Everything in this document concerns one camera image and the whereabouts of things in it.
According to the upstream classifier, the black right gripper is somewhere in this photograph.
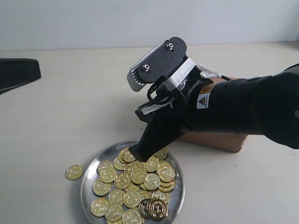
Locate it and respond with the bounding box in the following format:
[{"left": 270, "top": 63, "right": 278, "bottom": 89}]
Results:
[{"left": 129, "top": 67, "right": 213, "bottom": 162}]

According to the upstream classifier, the gold coin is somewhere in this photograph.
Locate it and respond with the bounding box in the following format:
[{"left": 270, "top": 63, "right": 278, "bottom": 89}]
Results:
[
  {"left": 90, "top": 197, "right": 109, "bottom": 217},
  {"left": 157, "top": 163, "right": 176, "bottom": 182},
  {"left": 65, "top": 165, "right": 83, "bottom": 181},
  {"left": 146, "top": 198, "right": 168, "bottom": 219},
  {"left": 97, "top": 161, "right": 114, "bottom": 174},
  {"left": 92, "top": 179, "right": 111, "bottom": 196},
  {"left": 143, "top": 173, "right": 161, "bottom": 190}
]

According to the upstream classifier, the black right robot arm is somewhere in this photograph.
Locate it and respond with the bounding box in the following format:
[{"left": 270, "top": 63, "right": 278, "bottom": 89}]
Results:
[{"left": 129, "top": 64, "right": 299, "bottom": 161}]

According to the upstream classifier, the brown cardboard slot box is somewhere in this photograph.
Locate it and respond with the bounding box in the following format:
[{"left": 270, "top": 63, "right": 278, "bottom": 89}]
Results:
[{"left": 178, "top": 79, "right": 252, "bottom": 153}]

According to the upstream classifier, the gold coin far edge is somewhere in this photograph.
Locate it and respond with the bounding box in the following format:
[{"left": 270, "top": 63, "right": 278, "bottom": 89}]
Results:
[{"left": 153, "top": 147, "right": 168, "bottom": 161}]

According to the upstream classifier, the round steel plate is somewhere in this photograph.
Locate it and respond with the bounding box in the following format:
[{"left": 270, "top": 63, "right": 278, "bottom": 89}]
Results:
[{"left": 80, "top": 140, "right": 185, "bottom": 224}]

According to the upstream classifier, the black cable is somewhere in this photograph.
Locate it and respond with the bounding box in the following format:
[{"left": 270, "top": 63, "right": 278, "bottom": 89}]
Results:
[{"left": 146, "top": 76, "right": 234, "bottom": 105}]

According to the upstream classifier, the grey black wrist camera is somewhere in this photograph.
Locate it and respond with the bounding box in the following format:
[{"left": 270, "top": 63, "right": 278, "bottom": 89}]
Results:
[{"left": 127, "top": 37, "right": 187, "bottom": 92}]

